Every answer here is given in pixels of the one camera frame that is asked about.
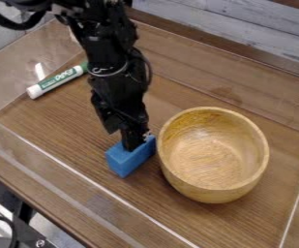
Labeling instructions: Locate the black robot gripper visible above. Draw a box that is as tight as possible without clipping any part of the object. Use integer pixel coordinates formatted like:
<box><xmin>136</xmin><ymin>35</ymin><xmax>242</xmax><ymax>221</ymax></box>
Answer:
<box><xmin>88</xmin><ymin>69</ymin><xmax>150</xmax><ymax>152</ymax></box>

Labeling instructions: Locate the blue foam block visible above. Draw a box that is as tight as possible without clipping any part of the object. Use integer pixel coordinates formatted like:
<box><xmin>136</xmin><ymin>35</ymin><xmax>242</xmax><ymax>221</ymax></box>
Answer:
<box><xmin>106</xmin><ymin>135</ymin><xmax>155</xmax><ymax>178</ymax></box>

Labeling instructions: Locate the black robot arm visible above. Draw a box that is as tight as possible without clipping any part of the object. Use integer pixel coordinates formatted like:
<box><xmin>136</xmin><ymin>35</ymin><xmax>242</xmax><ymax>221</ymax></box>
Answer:
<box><xmin>0</xmin><ymin>0</ymin><xmax>151</xmax><ymax>151</ymax></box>

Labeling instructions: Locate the light wooden bowl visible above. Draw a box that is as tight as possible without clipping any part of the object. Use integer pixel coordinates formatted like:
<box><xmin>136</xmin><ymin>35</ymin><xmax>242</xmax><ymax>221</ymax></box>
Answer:
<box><xmin>156</xmin><ymin>107</ymin><xmax>271</xmax><ymax>203</ymax></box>

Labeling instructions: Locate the green white dry-erase marker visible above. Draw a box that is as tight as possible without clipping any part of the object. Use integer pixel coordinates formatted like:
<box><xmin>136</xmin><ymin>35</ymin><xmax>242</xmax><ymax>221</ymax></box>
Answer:
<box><xmin>26</xmin><ymin>62</ymin><xmax>87</xmax><ymax>99</ymax></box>

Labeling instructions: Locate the black metal stand base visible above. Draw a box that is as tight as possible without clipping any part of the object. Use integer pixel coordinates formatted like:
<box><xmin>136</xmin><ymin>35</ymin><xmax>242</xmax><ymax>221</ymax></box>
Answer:
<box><xmin>12</xmin><ymin>219</ymin><xmax>58</xmax><ymax>248</ymax></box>

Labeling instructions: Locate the clear acrylic front wall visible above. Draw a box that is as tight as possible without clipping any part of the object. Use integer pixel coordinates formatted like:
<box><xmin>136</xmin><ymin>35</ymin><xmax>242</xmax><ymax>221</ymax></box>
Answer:
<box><xmin>0</xmin><ymin>123</ymin><xmax>199</xmax><ymax>248</ymax></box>

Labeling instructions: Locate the black cable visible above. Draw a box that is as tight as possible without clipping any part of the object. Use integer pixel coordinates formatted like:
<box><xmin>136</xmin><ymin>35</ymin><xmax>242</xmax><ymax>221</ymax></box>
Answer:
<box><xmin>0</xmin><ymin>214</ymin><xmax>20</xmax><ymax>248</ymax></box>

